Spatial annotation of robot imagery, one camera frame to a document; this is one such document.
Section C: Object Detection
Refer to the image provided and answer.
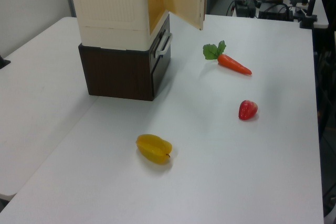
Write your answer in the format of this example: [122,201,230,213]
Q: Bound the black electronic device with cables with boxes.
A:
[226,0,258,19]

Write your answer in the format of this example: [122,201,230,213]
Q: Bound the orange toy carrot green leaves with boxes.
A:
[202,40,253,76]

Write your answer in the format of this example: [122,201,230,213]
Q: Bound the red toy strawberry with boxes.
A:
[238,100,259,121]

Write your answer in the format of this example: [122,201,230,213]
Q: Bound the dark brown wooden drawer unit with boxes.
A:
[78,14,172,102]

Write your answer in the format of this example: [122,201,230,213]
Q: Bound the black table clamp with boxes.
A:
[299,13,318,29]

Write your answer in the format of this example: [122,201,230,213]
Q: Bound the black flat equipment box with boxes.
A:
[258,2,293,22]

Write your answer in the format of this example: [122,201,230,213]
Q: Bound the black mount bracket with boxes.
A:
[0,54,12,70]

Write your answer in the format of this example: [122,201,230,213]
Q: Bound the dark drawer with white handle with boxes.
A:
[149,23,173,97]

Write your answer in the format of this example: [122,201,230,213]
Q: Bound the yellow toy starfruit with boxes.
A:
[135,134,173,165]

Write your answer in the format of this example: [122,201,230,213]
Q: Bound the cream plastic cabinet box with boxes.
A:
[67,0,171,51]

